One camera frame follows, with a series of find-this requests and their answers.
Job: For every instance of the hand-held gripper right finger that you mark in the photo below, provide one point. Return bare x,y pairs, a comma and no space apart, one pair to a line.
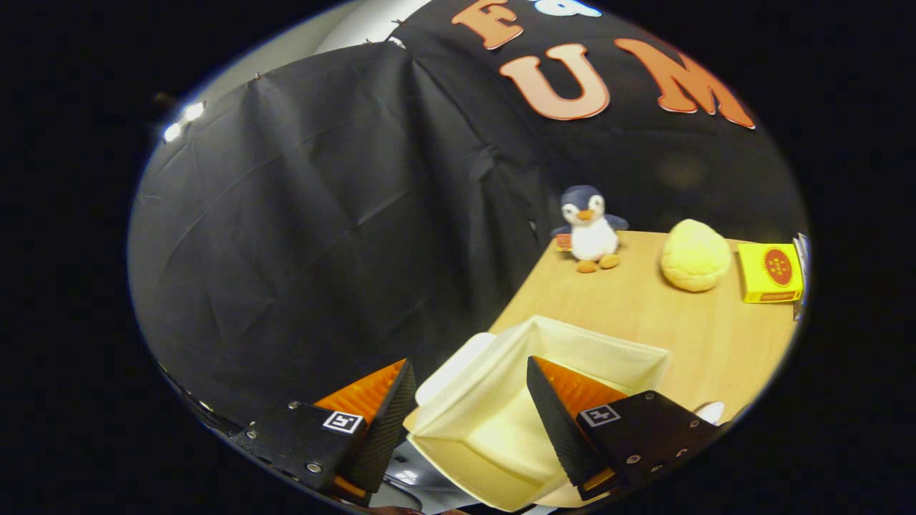
558,422

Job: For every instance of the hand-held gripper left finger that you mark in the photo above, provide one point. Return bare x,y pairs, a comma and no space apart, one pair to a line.
390,422

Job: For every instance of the cream fabric storage box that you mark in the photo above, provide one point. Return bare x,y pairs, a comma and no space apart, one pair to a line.
486,429

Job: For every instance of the white canvas shoe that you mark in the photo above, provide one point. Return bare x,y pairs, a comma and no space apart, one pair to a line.
710,413

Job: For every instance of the blue white penguin plush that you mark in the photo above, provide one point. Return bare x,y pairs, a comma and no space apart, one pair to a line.
592,236

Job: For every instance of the yellow round plush bun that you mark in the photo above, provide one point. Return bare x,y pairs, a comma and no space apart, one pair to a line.
694,256

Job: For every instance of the yellow book with red circle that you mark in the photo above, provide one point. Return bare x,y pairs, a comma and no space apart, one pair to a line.
769,272

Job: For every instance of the illustrated cover white book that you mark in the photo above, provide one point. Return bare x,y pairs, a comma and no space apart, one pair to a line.
803,250

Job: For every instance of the ceiling light strip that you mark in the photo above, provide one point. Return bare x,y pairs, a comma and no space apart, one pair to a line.
193,111

